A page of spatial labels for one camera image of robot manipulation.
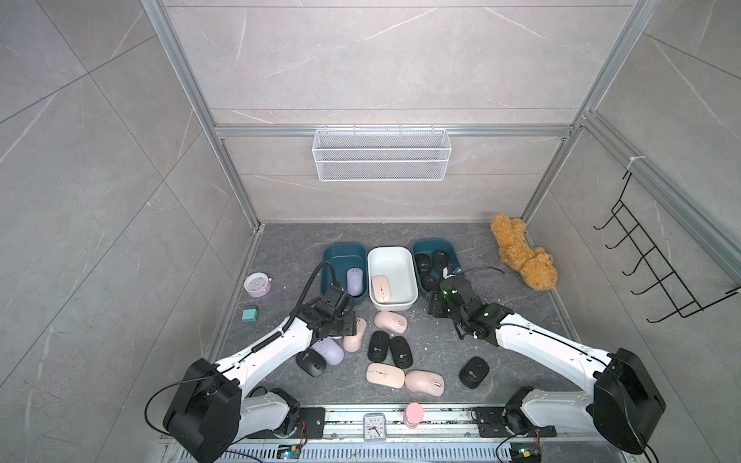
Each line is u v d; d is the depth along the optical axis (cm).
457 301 64
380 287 98
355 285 98
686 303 58
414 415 68
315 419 73
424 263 103
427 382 78
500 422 74
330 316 64
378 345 84
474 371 80
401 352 83
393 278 102
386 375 80
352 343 86
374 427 71
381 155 101
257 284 98
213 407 40
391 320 88
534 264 95
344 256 107
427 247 108
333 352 84
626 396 40
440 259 104
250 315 91
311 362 82
